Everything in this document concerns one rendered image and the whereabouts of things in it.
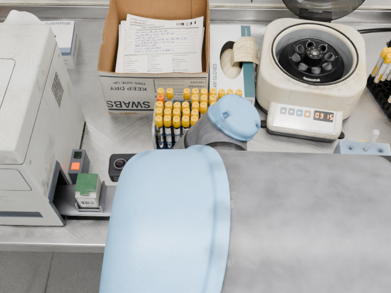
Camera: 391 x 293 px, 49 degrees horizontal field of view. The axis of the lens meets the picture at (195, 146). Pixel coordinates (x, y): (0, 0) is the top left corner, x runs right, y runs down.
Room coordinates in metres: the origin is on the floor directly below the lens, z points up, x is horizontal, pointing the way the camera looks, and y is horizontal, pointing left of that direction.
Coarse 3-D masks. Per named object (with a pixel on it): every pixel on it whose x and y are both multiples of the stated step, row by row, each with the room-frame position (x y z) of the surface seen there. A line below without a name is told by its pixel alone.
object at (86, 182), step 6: (78, 174) 0.40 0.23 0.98; (84, 174) 0.40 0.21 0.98; (90, 174) 0.41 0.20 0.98; (96, 174) 0.41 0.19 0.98; (78, 180) 0.39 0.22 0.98; (84, 180) 0.39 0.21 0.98; (90, 180) 0.39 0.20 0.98; (96, 180) 0.39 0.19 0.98; (78, 186) 0.38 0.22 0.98; (84, 186) 0.38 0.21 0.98; (90, 186) 0.38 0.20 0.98; (84, 192) 0.37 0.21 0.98
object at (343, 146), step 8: (344, 144) 0.48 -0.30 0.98; (352, 144) 0.48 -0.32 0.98; (360, 144) 0.48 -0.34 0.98; (376, 144) 0.48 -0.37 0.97; (384, 144) 0.48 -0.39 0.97; (336, 152) 0.48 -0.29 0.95; (344, 152) 0.46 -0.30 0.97; (352, 152) 0.46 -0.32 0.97; (360, 152) 0.46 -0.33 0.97; (368, 152) 0.46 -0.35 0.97; (376, 152) 0.46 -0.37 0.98; (384, 152) 0.46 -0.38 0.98
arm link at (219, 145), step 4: (208, 144) 0.33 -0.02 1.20; (212, 144) 0.33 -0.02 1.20; (216, 144) 0.33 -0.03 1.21; (220, 144) 0.33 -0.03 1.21; (224, 144) 0.33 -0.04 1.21; (228, 144) 0.33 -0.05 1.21; (232, 144) 0.33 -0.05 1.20; (236, 144) 0.33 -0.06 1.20; (216, 148) 0.32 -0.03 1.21; (220, 148) 0.32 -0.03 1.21; (224, 148) 0.32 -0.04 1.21; (228, 148) 0.32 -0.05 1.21; (232, 148) 0.32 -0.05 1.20; (236, 148) 0.33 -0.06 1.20; (240, 148) 0.33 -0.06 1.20
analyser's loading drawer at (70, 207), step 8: (104, 184) 0.41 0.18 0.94; (56, 192) 0.40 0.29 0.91; (64, 192) 0.40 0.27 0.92; (72, 192) 0.40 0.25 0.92; (104, 192) 0.39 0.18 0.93; (112, 192) 0.40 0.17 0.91; (56, 200) 0.38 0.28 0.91; (64, 200) 0.38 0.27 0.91; (72, 200) 0.38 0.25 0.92; (104, 200) 0.38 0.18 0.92; (112, 200) 0.38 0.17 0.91; (56, 208) 0.36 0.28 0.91; (64, 208) 0.36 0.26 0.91; (72, 208) 0.36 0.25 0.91; (80, 208) 0.36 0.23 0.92; (104, 208) 0.36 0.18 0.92
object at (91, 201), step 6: (96, 186) 0.38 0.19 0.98; (78, 192) 0.37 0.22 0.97; (90, 192) 0.37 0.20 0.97; (96, 192) 0.37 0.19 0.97; (78, 198) 0.36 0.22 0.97; (84, 198) 0.36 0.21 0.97; (90, 198) 0.36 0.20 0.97; (96, 198) 0.36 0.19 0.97; (84, 204) 0.36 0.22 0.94; (90, 204) 0.36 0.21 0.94; (96, 204) 0.36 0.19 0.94
